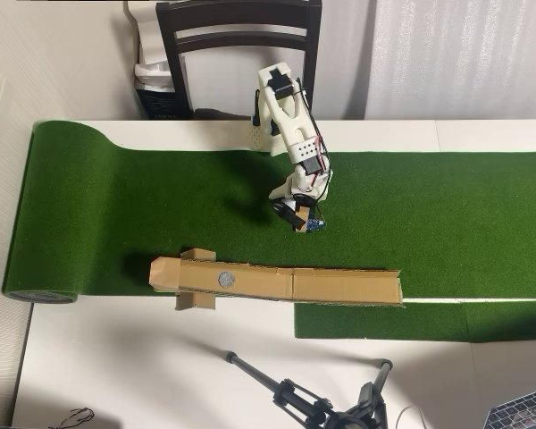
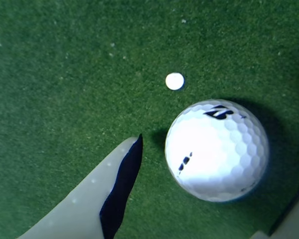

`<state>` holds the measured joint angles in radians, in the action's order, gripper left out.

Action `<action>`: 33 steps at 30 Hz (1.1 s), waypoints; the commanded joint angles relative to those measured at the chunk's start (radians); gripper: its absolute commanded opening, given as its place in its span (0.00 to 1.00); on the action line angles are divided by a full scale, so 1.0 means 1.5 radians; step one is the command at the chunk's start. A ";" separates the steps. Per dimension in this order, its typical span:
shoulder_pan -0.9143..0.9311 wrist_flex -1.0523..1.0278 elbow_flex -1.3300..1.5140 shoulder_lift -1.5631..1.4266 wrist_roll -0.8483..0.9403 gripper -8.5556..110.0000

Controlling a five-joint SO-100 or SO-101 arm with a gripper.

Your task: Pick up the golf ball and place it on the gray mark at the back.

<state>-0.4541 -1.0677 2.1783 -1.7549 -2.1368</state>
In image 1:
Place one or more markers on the brown cardboard ramp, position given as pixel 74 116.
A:
pixel 339 286

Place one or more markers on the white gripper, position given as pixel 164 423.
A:
pixel 288 214

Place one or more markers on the long green putting mat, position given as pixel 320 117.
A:
pixel 116 201

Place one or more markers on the thin black thread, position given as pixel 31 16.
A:
pixel 78 413

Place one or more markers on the dark blue printed box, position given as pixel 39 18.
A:
pixel 156 105

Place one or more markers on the white styrofoam packing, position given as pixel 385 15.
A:
pixel 147 40

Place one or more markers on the black tripod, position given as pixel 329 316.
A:
pixel 254 373

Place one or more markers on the white sheer curtain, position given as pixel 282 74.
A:
pixel 451 58

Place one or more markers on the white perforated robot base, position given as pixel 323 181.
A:
pixel 255 136

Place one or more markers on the cardboard mounted wrist camera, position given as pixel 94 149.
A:
pixel 301 221

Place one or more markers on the dark wooden chair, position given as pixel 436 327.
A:
pixel 170 44

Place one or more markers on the small green turf piece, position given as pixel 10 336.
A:
pixel 384 322

